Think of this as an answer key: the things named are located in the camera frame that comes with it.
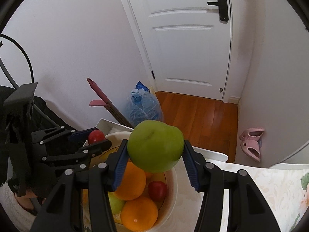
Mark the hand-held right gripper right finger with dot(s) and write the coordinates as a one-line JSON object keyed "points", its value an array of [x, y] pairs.
{"points": [[190, 171]]}

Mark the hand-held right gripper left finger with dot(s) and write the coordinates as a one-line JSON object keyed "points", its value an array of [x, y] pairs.
{"points": [[119, 166]]}

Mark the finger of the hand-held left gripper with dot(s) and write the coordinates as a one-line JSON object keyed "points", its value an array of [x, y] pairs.
{"points": [[80, 134], [96, 147]]}

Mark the small red tomato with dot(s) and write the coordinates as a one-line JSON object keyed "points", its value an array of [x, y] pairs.
{"points": [[96, 137]]}

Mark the large orange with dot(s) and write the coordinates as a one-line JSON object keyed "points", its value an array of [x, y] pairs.
{"points": [[132, 183]]}

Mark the cream oval bowl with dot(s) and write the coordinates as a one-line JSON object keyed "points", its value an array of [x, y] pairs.
{"points": [[169, 198]]}

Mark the green apple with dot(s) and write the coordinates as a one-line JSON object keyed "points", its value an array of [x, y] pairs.
{"points": [[155, 147], [116, 204]]}

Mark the large red tomato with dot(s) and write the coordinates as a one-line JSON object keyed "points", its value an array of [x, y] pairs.
{"points": [[157, 190]]}

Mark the small orange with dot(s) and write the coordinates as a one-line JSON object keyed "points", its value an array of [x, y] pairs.
{"points": [[138, 214]]}

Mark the blue water bottle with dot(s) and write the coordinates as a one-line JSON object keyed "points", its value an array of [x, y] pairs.
{"points": [[144, 108]]}

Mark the pink slipper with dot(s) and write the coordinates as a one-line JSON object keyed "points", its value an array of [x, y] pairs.
{"points": [[253, 133], [251, 149]]}

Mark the blue package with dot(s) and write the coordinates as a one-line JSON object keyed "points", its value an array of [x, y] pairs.
{"points": [[142, 85]]}

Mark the floral tablecloth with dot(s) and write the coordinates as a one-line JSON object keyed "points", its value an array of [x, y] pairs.
{"points": [[265, 198]]}

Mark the white panel door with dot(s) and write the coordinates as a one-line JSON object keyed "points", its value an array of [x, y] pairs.
{"points": [[188, 53]]}

